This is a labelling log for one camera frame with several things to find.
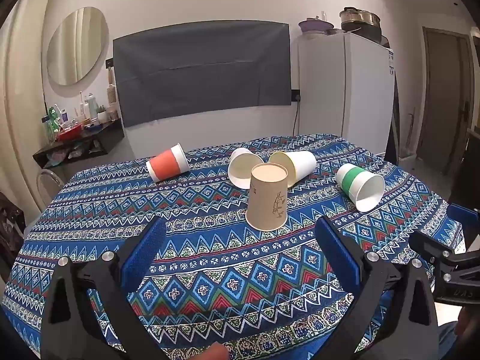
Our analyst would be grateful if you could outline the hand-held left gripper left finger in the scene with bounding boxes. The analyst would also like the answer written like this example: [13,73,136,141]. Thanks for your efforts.
[41,217,167,360]

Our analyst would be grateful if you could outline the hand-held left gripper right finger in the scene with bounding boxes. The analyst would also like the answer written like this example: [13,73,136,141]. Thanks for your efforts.
[316,217,439,360]

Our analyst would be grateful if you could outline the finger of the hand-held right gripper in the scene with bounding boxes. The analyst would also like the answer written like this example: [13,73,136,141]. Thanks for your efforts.
[408,230,456,268]
[448,202,480,229]

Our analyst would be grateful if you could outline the brown paper cup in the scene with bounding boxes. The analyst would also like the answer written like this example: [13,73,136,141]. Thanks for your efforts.
[245,163,289,230]

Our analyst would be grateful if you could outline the person's right forearm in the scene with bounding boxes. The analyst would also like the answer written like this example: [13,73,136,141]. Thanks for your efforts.
[455,305,480,346]

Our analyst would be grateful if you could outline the green banded paper cup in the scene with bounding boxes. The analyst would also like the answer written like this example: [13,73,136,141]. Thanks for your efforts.
[335,163,386,213]

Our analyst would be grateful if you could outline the orange banded paper cup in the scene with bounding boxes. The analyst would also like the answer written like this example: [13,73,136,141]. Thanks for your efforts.
[146,143,190,184]

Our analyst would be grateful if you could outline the yellow rimmed white paper cup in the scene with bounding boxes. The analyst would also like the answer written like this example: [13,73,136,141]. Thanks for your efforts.
[268,151,318,188]

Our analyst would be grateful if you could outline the plain white paper cup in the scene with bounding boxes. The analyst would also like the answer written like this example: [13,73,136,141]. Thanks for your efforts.
[227,148,256,190]

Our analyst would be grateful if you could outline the person's left hand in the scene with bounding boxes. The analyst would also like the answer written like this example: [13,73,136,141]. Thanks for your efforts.
[202,343,229,360]

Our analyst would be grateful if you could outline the dark cabinet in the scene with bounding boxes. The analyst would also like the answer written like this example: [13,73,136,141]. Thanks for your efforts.
[449,127,480,212]

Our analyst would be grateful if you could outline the person's leg in jeans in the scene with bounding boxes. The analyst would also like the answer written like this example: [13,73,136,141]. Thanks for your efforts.
[437,322,480,360]

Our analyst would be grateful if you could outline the blue patterned tablecloth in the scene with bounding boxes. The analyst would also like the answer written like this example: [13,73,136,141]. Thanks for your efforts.
[0,133,467,360]

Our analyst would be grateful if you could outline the brown wooden door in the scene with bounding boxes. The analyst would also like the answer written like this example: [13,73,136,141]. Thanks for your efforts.
[421,26,476,176]

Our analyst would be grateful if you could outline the clear plastic chair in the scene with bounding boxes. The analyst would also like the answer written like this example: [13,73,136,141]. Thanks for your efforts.
[37,169,65,212]

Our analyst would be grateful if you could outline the red plastic container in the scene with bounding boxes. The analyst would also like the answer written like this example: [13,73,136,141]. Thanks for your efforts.
[58,124,83,142]

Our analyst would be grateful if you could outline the green plastic bottle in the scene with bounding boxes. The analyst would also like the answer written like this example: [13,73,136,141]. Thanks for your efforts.
[46,106,61,142]

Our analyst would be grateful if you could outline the white refrigerator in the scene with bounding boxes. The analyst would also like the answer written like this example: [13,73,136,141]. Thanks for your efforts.
[298,31,397,158]

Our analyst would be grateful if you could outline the wooden hair brush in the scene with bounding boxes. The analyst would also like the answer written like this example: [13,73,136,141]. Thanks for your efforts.
[106,67,118,106]

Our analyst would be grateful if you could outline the steel cooking pot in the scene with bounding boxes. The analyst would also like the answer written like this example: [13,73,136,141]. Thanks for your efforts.
[339,6,383,43]

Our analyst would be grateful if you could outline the purple plastic basin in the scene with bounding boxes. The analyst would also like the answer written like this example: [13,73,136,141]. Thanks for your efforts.
[298,19,335,40]

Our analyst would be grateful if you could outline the dark door handle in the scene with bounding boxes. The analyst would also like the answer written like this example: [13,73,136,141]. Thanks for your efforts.
[459,99,472,129]

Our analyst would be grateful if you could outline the black wall shelf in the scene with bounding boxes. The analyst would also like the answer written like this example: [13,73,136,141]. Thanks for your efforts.
[32,117,125,170]

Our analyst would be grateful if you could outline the grey covered wall television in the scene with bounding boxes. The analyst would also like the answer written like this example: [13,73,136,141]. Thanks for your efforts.
[112,20,293,128]

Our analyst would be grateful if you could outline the oval wall mirror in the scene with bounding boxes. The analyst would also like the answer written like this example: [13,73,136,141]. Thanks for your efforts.
[46,6,110,87]

